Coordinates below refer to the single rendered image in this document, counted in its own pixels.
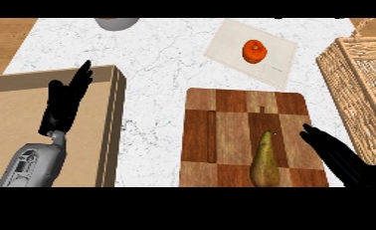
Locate green-brown pear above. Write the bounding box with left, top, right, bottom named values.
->
left=249, top=130, right=282, bottom=188

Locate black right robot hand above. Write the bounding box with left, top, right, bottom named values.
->
left=298, top=122, right=376, bottom=188

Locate open wooden drawer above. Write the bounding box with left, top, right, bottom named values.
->
left=0, top=64, right=128, bottom=188

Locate grey bowl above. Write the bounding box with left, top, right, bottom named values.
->
left=94, top=18, right=142, bottom=32

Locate wicker basket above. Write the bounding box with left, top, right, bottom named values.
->
left=314, top=18, right=376, bottom=166

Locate orange bell pepper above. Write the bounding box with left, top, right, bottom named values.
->
left=240, top=39, right=268, bottom=65

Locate checkered wooden cutting board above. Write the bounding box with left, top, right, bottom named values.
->
left=179, top=87, right=330, bottom=188

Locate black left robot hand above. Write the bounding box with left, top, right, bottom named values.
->
left=37, top=59, right=96, bottom=137

